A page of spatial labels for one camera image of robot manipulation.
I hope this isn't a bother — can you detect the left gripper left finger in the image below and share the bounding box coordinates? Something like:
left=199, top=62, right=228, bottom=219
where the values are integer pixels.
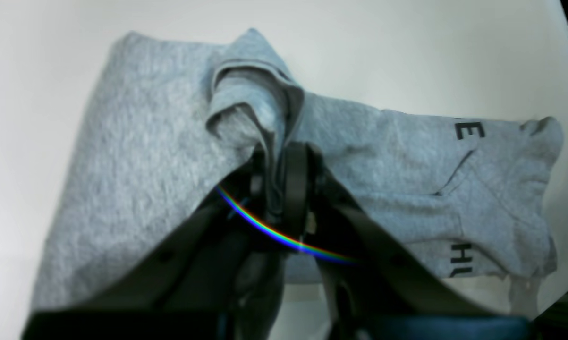
left=22, top=151, right=267, bottom=340

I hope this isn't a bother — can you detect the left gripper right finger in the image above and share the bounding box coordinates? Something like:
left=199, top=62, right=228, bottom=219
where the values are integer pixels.
left=281, top=142, right=532, bottom=340

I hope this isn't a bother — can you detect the grey T-shirt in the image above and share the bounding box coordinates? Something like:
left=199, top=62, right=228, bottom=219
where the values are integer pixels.
left=25, top=29, right=564, bottom=337

